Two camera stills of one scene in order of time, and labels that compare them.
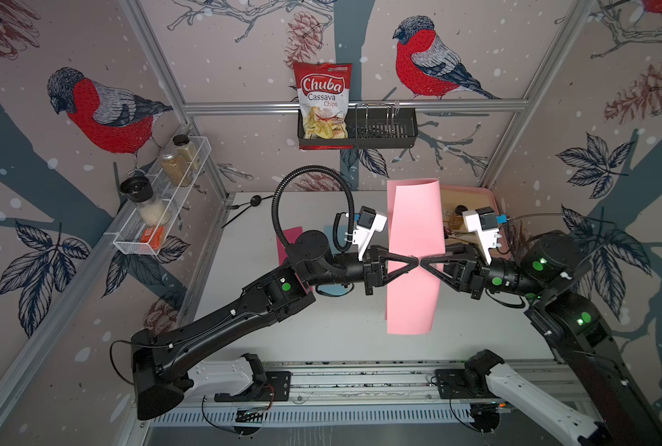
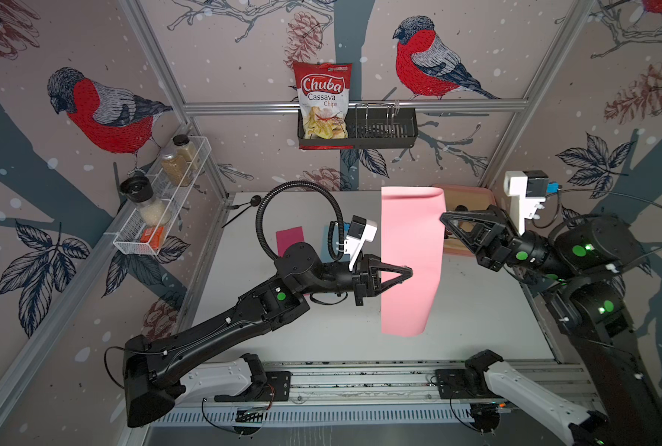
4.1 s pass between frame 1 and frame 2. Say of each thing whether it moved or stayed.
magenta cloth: stayed
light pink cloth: moved
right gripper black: moved
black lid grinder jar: stayed
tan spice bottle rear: stayed
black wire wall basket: stayed
